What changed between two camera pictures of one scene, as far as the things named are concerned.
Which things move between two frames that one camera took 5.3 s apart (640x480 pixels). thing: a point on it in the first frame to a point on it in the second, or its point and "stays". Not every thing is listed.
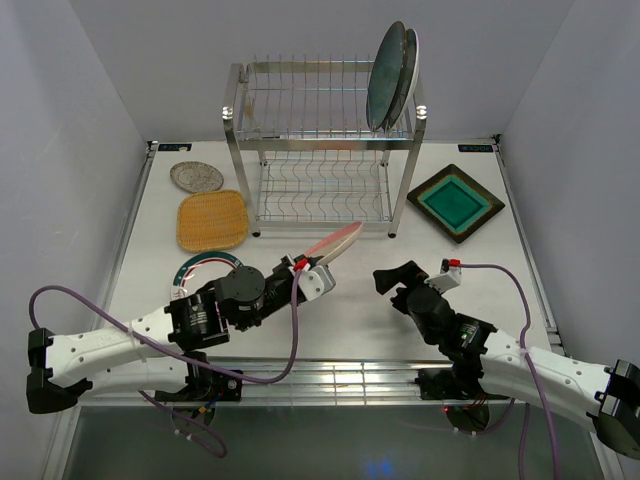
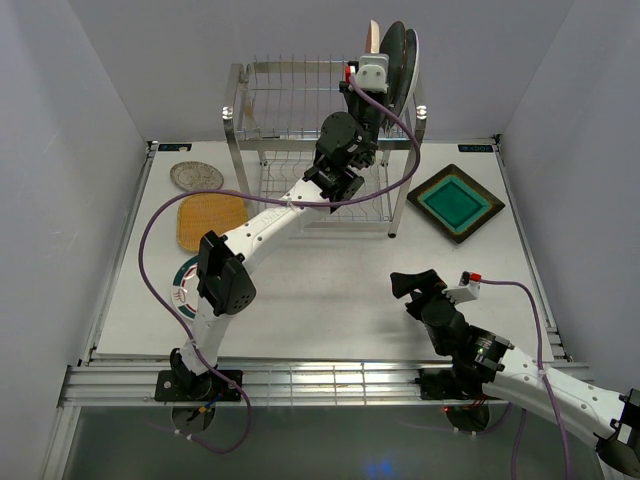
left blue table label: [174, 147] stays
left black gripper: [284, 266] to [348, 94]
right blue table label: [475, 148] stays
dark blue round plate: [386, 77] stays
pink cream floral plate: [334, 243] to [373, 38]
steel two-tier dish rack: [307, 154] stays
